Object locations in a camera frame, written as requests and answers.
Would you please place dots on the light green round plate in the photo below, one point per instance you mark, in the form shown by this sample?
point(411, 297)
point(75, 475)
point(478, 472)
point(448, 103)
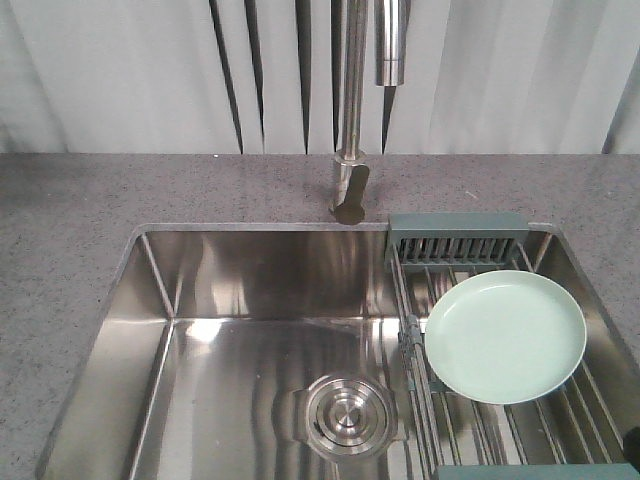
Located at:
point(505, 337)

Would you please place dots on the stainless steel faucet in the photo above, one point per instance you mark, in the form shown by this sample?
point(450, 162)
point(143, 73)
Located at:
point(391, 19)

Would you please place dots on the grey sink dish rack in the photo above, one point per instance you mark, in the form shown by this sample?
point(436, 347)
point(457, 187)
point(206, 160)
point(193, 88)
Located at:
point(587, 428)

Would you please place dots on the stainless steel sink basin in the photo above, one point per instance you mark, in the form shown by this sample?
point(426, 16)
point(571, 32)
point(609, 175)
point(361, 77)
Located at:
point(208, 334)

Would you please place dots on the steel sink drain strainer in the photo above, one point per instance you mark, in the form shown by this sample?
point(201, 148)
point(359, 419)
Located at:
point(343, 417)

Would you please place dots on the white pleated curtain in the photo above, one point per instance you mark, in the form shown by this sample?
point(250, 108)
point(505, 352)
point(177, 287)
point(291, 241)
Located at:
point(264, 77)

